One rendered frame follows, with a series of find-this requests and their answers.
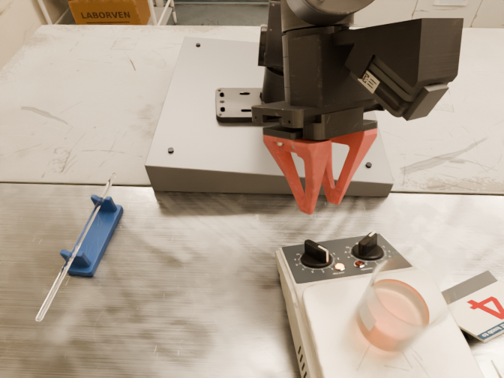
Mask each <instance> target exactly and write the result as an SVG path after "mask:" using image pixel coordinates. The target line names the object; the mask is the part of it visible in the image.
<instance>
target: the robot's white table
mask: <svg viewBox="0 0 504 378"><path fill-rule="evenodd" d="M260 28H261V26H208V25H41V26H40V28H38V29H37V31H36V32H35V33H34V34H33V35H32V36H31V37H30V38H29V39H28V40H27V41H26V42H25V44H24V45H23V46H22V47H21V48H20V49H19V51H18V52H17V53H16V54H15V55H14V56H13V58H12V59H11V60H10V61H9V62H8V63H7V64H6V65H5V66H4V67H3V68H2V69H1V70H0V183H11V184H42V185H101V186H106V184H107V182H108V181H109V179H110V176H111V175H112V173H116V177H115V179H114V181H113V183H112V185H111V186H131V187H151V183H150V181H149V177H148V174H147V172H146V168H145V166H144V165H145V162H146V158H147V155H148V153H149V149H150V146H151V143H152V139H153V136H154V134H155V129H156V127H157V124H158V120H159V117H160V114H161V110H162V108H163V105H164V101H165V98H166V96H167V91H168V88H169V86H170V82H171V79H172V76H173V72H174V70H175V66H176V62H177V60H178V57H179V53H180V50H181V48H182V44H183V40H184V38H185V37H194V38H211V39H221V40H231V41H249V42H258V43H259V42H260ZM447 86H448V87H449V89H448V91H447V92H446V93H445V94H444V95H443V96H442V98H441V99H440V100H439V102H438V103H437V105H436V106H435V107H434V108H433V109H432V110H431V112H430V113H429V114H428V116H427V117H424V118H417V119H414V120H411V121H406V120H405V119H404V118H403V117H400V118H396V117H394V116H393V115H391V114H390V113H389V112H388V111H387V110H385V111H374V112H375V115H376V120H377V121H378V126H379V131H380V134H381V137H382V142H383V145H384V149H385V153H386V157H387V159H388V165H389V168H390V170H391V176H392V179H393V182H394V185H393V187H392V189H391V192H390V193H403V194H463V195H494V196H504V28H463V32H462V39H461V47H460V61H459V68H458V75H457V77H456V78H455V79H454V81H453V82H449V83H448V85H447Z"/></svg>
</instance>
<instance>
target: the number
mask: <svg viewBox="0 0 504 378"><path fill-rule="evenodd" d="M452 315H453V317H454V319H455V320H456V322H458V323H460V324H461V325H463V326H466V327H467V328H468V329H470V330H472V331H474V332H475V333H477V334H480V333H482V332H484V331H486V330H488V329H490V328H492V327H494V326H496V325H497V324H499V323H501V322H503V321H504V284H503V283H501V284H499V285H497V286H495V287H493V288H491V289H489V290H487V291H485V292H483V293H481V294H478V295H476V296H474V297H472V298H470V299H468V300H466V301H464V302H462V303H460V304H458V305H456V306H455V309H454V312H453V314H452Z"/></svg>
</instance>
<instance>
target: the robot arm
mask: <svg viewBox="0 0 504 378"><path fill-rule="evenodd" d="M374 1H375V0H269V2H268V23H264V22H261V28H260V36H259V55H258V65H257V66H262V67H265V69H264V77H263V84H262V88H218V89H216V91H215V103H216V119H217V121H218V122H222V123H227V122H256V123H261V124H263V123H267V122H280V124H276V125H272V126H268V127H263V128H262V133H263V142H264V143H265V146H266V147H267V149H268V150H269V152H270V153H271V155H272V157H273V158H274V160H275V161H276V163H277V165H278V166H279V167H280V170H281V171H282V173H283V174H284V176H285V177H286V180H287V181H288V183H289V186H290V188H291V190H292V193H293V195H294V197H295V200H296V202H297V204H298V207H299V209H300V211H301V212H304V213H306V214H308V215H312V214H313V213H314V209H315V205H316V203H317V198H318V195H319V192H320V186H321V183H322V185H323V188H324V191H325V195H326V199H327V201H328V202H330V203H333V204H335V205H339V204H340V203H341V200H342V199H343V197H344V194H345V192H346V190H347V188H348V186H349V184H350V182H351V180H352V178H353V176H354V174H355V172H356V170H357V169H358V168H359V165H360V164H361V162H362V161H363V159H364V157H365V155H366V154H367V153H368V151H369V149H370V147H371V146H372V144H373V143H374V140H375V139H376V138H377V127H378V121H376V120H368V119H364V113H366V112H370V111H385V110H387V111H388V112H389V113H390V114H391V115H392V116H394V117H396V118H400V117H403V118H404V119H405V120H406V121H407V122H408V121H411V120H414V119H420V118H424V117H427V116H428V114H429V113H430V112H431V110H432V109H433V108H434V107H435V106H436V105H437V103H438V102H439V101H440V99H441V98H442V97H443V95H444V94H445V93H446V92H447V91H448V90H449V87H448V86H447V85H448V84H449V83H451V82H453V81H454V79H455V78H456V77H457V75H458V68H459V61H460V53H461V39H462V32H463V24H464V18H420V19H411V20H407V21H402V22H393V23H389V24H384V25H375V26H370V27H365V28H357V29H351V28H350V27H351V26H354V13H356V12H358V11H360V10H361V9H363V8H366V7H367V6H368V5H370V4H371V3H372V2H374ZM332 143H339V144H344V145H348V146H349V152H348V154H347V156H346V160H345V162H344V165H343V168H342V170H341V172H340V175H339V178H338V180H337V184H336V186H335V182H334V177H333V172H332ZM291 152H293V153H296V154H297V155H298V157H300V158H302V159H303V161H304V172H305V182H306V187H305V193H304V191H303V188H302V184H301V182H300V179H299V175H298V173H297V170H296V166H295V164H294V161H293V157H292V155H291Z"/></svg>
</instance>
